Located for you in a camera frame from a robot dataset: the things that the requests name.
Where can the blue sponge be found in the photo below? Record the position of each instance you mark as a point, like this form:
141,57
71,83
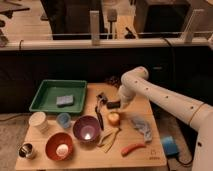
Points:
65,100

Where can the brown pine cone bunch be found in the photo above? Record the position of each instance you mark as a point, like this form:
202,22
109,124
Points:
113,81

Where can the blue grey cloth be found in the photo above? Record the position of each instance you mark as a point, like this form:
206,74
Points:
140,124

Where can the yellow toy fruit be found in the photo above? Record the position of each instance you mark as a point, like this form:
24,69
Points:
113,118

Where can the small blue cup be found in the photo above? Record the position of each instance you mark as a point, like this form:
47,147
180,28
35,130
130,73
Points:
64,120

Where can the white paper cup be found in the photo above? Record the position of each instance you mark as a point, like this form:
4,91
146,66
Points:
39,121

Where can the purple bowl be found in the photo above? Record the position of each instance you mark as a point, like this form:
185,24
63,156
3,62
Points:
86,129

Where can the black handled peeler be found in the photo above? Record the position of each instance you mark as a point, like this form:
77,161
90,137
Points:
101,100

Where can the green plastic tray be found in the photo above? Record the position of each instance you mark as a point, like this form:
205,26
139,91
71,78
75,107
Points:
46,96

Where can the small metal cup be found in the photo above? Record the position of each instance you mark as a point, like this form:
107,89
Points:
27,151

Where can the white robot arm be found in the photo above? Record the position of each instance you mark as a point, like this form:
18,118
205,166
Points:
197,114

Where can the black eraser block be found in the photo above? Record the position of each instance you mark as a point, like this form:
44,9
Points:
112,105

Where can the red bowl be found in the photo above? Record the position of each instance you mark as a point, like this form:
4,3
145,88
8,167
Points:
59,146

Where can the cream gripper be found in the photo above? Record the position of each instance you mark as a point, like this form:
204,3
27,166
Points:
124,104

